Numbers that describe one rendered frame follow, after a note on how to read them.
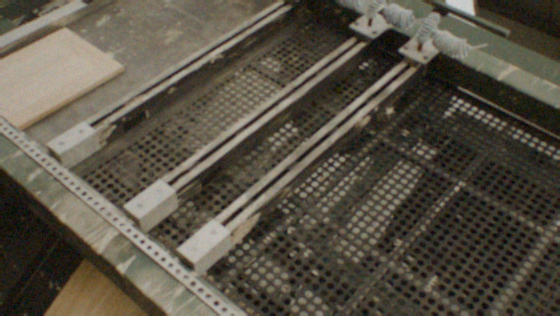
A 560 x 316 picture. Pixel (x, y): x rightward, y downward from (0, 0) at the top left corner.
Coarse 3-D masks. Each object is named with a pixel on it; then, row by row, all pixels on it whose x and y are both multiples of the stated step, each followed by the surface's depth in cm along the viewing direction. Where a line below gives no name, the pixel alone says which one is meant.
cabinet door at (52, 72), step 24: (24, 48) 207; (48, 48) 208; (72, 48) 208; (96, 48) 209; (0, 72) 198; (24, 72) 199; (48, 72) 200; (72, 72) 200; (96, 72) 200; (120, 72) 204; (0, 96) 191; (24, 96) 192; (48, 96) 192; (72, 96) 192; (24, 120) 184
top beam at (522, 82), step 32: (320, 0) 224; (352, 32) 223; (384, 32) 213; (416, 32) 208; (448, 64) 202; (480, 64) 197; (480, 96) 201; (512, 96) 193; (544, 96) 188; (544, 128) 191
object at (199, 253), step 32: (416, 64) 198; (384, 96) 189; (352, 128) 181; (288, 160) 170; (320, 160) 174; (256, 192) 162; (288, 192) 168; (224, 224) 156; (256, 224) 162; (192, 256) 147
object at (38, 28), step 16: (80, 0) 224; (96, 0) 225; (112, 0) 231; (48, 16) 217; (64, 16) 218; (80, 16) 223; (16, 32) 210; (32, 32) 211; (48, 32) 216; (0, 48) 204; (16, 48) 209
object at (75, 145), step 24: (288, 0) 221; (264, 24) 213; (288, 24) 225; (216, 48) 205; (240, 48) 209; (168, 72) 193; (192, 72) 195; (144, 96) 185; (168, 96) 192; (96, 120) 178; (120, 120) 180; (48, 144) 170; (72, 144) 171; (96, 144) 177
